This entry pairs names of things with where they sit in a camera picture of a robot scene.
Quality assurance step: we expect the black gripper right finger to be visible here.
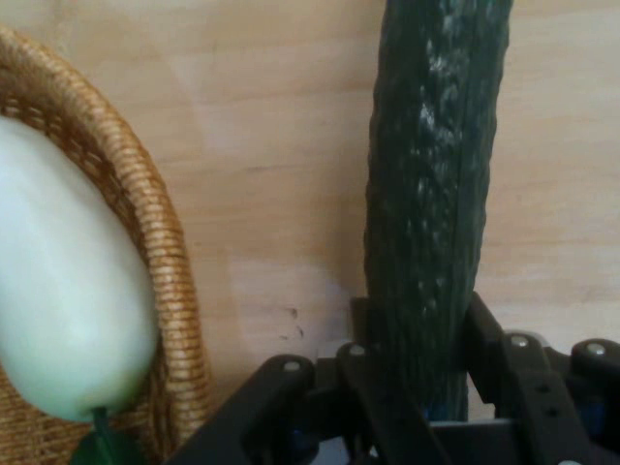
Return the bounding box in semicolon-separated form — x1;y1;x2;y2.
463;290;620;465

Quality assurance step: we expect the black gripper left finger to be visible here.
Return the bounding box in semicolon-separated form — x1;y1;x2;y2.
164;295;452;465

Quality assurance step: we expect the dark green cucumber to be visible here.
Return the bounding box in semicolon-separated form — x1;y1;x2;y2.
362;0;514;423

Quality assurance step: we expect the woven wicker basket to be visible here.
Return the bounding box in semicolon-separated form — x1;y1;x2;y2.
0;26;215;465

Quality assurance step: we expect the white eggplant with green stem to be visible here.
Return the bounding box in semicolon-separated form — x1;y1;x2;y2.
0;114;161;465

